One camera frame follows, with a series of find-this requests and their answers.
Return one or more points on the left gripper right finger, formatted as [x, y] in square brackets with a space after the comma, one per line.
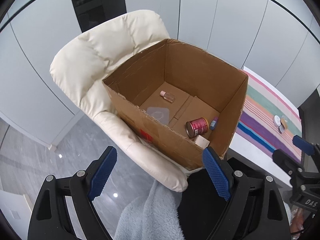
[244, 196]

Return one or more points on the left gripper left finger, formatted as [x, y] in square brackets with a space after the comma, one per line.
[88, 184]

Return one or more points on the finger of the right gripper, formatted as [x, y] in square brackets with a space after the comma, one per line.
[288, 165]
[306, 147]

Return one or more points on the red metallic can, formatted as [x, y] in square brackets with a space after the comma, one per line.
[196, 127]

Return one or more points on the grey translucent small case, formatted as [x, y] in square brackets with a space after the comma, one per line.
[281, 129]

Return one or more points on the tan powder puff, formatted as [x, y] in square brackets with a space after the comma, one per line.
[283, 123]

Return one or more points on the white round compact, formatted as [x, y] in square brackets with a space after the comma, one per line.
[276, 120]

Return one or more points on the colourful striped cloth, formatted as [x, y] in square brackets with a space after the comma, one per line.
[256, 125]

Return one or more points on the beige small box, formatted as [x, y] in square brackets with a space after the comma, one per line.
[202, 142]

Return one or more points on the light blue fleece garment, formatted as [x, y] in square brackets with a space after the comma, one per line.
[154, 216]

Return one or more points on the frosted plastic square box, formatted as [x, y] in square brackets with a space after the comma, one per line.
[159, 113]

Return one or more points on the brown cardboard box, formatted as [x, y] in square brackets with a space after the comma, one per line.
[203, 85]

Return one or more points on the small pink-capped clear bottle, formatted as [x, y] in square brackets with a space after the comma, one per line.
[167, 96]

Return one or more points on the cream padded armchair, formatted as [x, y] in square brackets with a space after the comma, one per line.
[79, 68]

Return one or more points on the black wall panel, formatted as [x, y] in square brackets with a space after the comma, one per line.
[91, 13]

